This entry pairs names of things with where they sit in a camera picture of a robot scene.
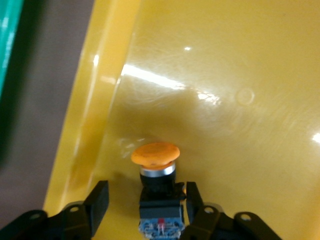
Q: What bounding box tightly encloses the yellow plastic tray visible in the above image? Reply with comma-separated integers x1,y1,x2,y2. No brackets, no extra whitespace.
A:
42,0,320,240

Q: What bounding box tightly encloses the yellow push button switch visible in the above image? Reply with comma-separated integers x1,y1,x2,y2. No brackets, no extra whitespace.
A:
131,142,187,240

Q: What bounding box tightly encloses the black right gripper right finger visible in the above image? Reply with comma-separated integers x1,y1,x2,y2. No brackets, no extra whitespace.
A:
178,181,283,240

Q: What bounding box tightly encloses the green plastic tray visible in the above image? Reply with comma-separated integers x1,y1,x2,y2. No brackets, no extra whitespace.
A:
0,0,25,101

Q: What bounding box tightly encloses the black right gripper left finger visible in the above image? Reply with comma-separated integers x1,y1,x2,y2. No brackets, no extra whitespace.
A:
0,180,110,240

